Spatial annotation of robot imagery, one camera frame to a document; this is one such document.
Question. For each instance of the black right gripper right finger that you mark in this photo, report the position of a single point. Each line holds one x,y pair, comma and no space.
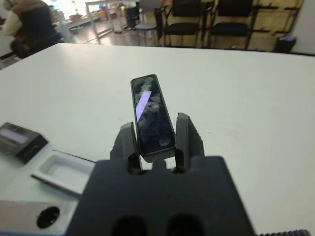
187,137

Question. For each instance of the seated person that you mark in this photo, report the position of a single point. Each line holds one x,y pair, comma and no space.
32,22

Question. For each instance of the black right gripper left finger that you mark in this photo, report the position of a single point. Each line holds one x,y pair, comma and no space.
124,145

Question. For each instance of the black waste bin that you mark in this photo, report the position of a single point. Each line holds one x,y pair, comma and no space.
285,45

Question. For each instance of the wooden top office desk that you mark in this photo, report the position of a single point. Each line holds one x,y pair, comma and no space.
105,2

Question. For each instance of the black box base white tray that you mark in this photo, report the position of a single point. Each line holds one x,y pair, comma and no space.
61,169

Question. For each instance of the grey plastic chair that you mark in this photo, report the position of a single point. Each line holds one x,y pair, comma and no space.
146,25

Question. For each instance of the black mesh office chair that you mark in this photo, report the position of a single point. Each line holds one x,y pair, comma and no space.
229,28
182,28

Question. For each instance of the plywood shipping crate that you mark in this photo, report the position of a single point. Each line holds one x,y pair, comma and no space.
275,24
278,7

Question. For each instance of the black computer tower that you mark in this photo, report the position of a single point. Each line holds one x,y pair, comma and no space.
131,17

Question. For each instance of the glossy black box lid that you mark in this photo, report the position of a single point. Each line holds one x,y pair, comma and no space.
27,145

